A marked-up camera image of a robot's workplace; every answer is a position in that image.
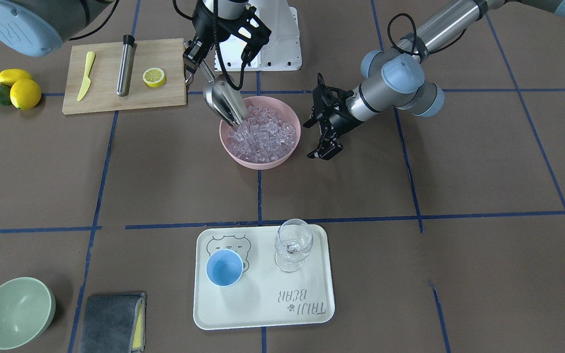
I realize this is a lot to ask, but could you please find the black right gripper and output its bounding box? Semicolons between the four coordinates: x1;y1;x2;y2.
182;5;272;78

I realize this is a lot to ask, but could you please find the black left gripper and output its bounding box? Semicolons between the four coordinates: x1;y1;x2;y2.
305;74;361;160

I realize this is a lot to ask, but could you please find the metal ice scoop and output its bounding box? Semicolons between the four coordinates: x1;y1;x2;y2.
199;62;248;130

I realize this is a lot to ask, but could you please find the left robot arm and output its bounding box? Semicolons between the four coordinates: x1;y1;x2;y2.
303;0;565;160

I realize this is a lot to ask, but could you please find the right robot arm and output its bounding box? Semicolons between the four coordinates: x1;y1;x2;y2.
0;0;272;74

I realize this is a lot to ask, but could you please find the pile of clear ice cubes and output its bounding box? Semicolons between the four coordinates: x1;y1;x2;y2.
226;105;298;164

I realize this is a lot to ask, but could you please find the blue plastic cup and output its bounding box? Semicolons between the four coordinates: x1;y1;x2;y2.
205;250;244;287

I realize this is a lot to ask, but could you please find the wooden cutting board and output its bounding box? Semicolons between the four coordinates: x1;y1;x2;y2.
62;38;188;115

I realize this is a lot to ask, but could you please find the lemon half slice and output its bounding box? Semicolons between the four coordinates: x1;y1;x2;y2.
142;67;166;88

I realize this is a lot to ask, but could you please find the pink bowl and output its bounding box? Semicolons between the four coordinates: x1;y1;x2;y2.
218;96;301;170

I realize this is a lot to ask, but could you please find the metal cylinder with black cap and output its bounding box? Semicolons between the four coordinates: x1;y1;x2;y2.
116;34;135;98

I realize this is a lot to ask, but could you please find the yellow plastic knife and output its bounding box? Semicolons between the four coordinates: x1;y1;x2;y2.
77;51;96;102

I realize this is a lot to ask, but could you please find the clear wine glass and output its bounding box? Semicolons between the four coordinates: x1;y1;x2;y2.
274;219;314;273

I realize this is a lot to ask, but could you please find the cream bear tray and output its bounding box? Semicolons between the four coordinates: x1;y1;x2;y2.
193;224;335;330

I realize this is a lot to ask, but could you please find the yellow lemon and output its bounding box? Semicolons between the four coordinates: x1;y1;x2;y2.
10;78;42;110
0;69;33;87

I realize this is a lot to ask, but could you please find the grey folded cloth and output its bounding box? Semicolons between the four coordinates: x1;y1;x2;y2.
78;292;147;353

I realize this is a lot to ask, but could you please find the green bowl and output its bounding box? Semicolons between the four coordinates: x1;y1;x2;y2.
0;277;56;350

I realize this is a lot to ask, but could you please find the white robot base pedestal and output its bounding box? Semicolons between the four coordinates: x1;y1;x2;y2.
220;0;303;72

